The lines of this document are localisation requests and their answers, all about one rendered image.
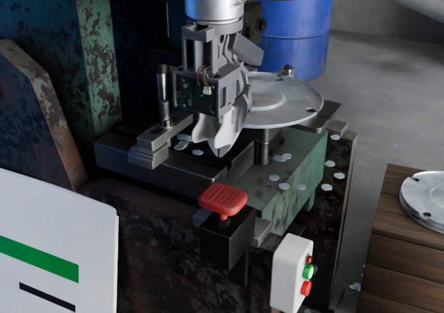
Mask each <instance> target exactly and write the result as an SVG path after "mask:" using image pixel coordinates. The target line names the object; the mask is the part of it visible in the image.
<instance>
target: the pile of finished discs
mask: <svg viewBox="0 0 444 313"><path fill-rule="evenodd" d="M399 200H400V204H401V206H402V208H403V210H404V211H405V212H406V213H407V214H408V215H409V216H410V217H411V218H412V219H414V220H415V221H416V222H417V223H420V224H421V225H423V226H425V227H426V228H429V229H431V230H434V231H435V232H439V233H441V234H444V171H427V172H419V173H417V174H414V175H413V176H412V177H411V178H409V177H408V178H407V179H405V181H403V183H402V186H401V189H400V194H399Z"/></svg>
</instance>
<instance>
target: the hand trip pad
mask: <svg viewBox="0 0 444 313"><path fill-rule="evenodd" d="M246 202H247V194H246V193H245V192H244V191H242V190H238V189H236V188H232V187H230V186H226V185H223V184H214V183H213V184H212V185H210V186H208V187H207V188H206V189H205V190H204V191H203V192H202V193H201V194H200V195H199V197H198V203H199V205H200V207H203V208H204V209H208V210H210V211H214V212H216V213H218V219H219V220H222V221H223V220H226V219H227V217H228V216H232V215H235V214H237V213H238V212H239V211H240V210H241V209H242V207H243V206H244V205H245V204H246Z"/></svg>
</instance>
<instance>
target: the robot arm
mask: <svg viewBox="0 0 444 313"><path fill-rule="evenodd" d="M245 1H246V0H184V6H185V14H186V15H187V16H188V17H187V25H186V26H183V27H182V65H181V66H180V67H178V68H176V69H174V70H172V87H173V101H174V107H177V106H178V105H180V104H181V108H182V109H185V110H189V111H193V112H197V113H198V115H199V118H198V122H197V124H196V125H195V127H194V128H193V130H192V141H193V142H195V143H198V142H201V141H206V140H207V142H208V144H209V146H210V148H211V150H212V151H213V152H214V154H215V156H217V157H222V156H223V155H225V154H226V153H227V152H228V151H229V150H230V148H231V147H232V146H233V144H234V142H235V141H236V139H237V137H238V136H239V133H240V132H241V129H242V128H243V127H244V125H245V123H246V120H247V118H248V116H249V114H250V111H251V109H252V95H251V89H252V85H248V78H247V73H249V71H248V70H247V69H246V67H245V66H249V65H257V66H260V65H261V64H262V58H263V55H264V51H263V50H262V49H260V48H259V47H258V46H256V45H255V44H253V43H252V42H251V41H250V40H248V39H246V38H245V37H244V36H243V35H241V34H239V33H238V31H240V30H241V29H242V17H241V16H242V15H243V14H244V2H245ZM393 1H395V2H397V3H400V4H401V5H404V6H406V7H409V8H411V9H413V10H415V11H417V12H419V13H422V14H424V15H427V16H429V17H431V18H434V19H435V20H438V21H440V22H443V23H444V0H393ZM177 79H180V96H178V97H176V80H177ZM220 117H221V118H222V122H221V125H220V123H219V118H220Z"/></svg>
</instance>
